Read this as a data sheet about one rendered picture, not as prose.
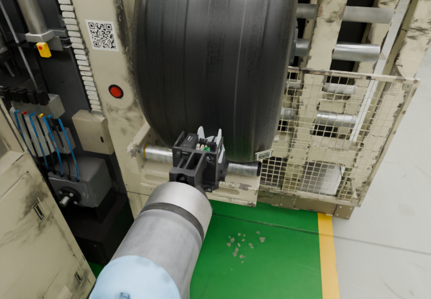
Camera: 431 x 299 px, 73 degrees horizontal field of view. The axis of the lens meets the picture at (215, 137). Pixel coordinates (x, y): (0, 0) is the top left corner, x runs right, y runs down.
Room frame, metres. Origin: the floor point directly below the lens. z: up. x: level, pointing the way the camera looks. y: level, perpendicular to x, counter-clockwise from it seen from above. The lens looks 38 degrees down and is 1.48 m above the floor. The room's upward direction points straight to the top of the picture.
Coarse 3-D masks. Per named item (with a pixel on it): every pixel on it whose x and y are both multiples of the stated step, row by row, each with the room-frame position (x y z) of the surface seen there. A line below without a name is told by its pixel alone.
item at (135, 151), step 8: (144, 128) 0.71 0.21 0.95; (136, 136) 0.67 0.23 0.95; (144, 136) 0.68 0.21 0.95; (152, 136) 0.72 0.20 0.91; (136, 144) 0.63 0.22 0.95; (144, 144) 0.66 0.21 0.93; (128, 152) 0.61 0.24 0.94; (136, 152) 0.61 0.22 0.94; (128, 160) 0.61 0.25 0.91; (136, 160) 0.61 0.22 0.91; (144, 160) 0.64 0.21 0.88; (136, 168) 0.61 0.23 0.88
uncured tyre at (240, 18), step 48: (144, 0) 0.55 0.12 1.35; (192, 0) 0.53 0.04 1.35; (240, 0) 0.51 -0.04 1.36; (288, 0) 0.53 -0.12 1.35; (144, 48) 0.51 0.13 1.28; (192, 48) 0.49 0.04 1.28; (240, 48) 0.47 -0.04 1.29; (288, 48) 0.51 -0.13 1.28; (144, 96) 0.51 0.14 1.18; (192, 96) 0.47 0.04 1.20; (240, 96) 0.45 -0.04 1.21; (240, 144) 0.46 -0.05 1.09
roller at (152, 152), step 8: (152, 144) 0.67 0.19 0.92; (144, 152) 0.65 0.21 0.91; (152, 152) 0.64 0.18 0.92; (160, 152) 0.64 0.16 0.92; (168, 152) 0.63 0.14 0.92; (160, 160) 0.63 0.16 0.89; (168, 160) 0.62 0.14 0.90; (232, 168) 0.58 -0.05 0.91; (240, 168) 0.58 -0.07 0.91; (248, 168) 0.58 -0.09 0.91; (256, 168) 0.57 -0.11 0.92
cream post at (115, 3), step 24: (72, 0) 0.75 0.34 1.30; (96, 0) 0.74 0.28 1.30; (120, 0) 0.73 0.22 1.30; (120, 24) 0.72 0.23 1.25; (120, 48) 0.73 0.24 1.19; (96, 72) 0.75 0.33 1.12; (120, 72) 0.73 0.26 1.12; (120, 96) 0.74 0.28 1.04; (120, 120) 0.74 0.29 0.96; (144, 120) 0.74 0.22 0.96; (120, 144) 0.74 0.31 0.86; (120, 168) 0.75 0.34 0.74; (144, 192) 0.73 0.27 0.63
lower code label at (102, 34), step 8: (88, 24) 0.74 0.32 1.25; (96, 24) 0.74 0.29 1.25; (104, 24) 0.73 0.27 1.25; (112, 24) 0.73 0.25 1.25; (96, 32) 0.74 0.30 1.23; (104, 32) 0.73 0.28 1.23; (112, 32) 0.73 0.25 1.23; (96, 40) 0.74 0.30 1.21; (104, 40) 0.74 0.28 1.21; (112, 40) 0.73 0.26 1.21; (96, 48) 0.74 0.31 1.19; (104, 48) 0.74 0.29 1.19; (112, 48) 0.73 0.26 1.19
